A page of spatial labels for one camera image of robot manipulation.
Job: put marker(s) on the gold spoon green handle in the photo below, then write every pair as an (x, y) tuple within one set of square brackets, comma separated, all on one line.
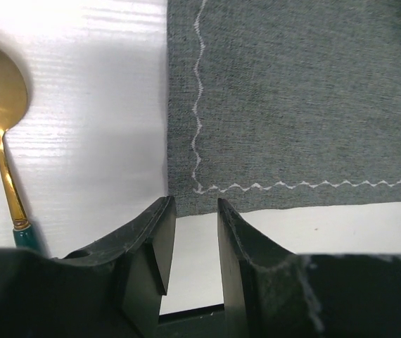
[(13, 107)]

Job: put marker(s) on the grey cloth placemat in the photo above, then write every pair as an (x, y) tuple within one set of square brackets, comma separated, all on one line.
[(283, 104)]

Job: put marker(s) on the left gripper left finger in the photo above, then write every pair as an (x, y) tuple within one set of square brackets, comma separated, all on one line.
[(110, 288)]

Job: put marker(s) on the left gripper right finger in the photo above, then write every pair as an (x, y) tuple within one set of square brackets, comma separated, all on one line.
[(269, 291)]

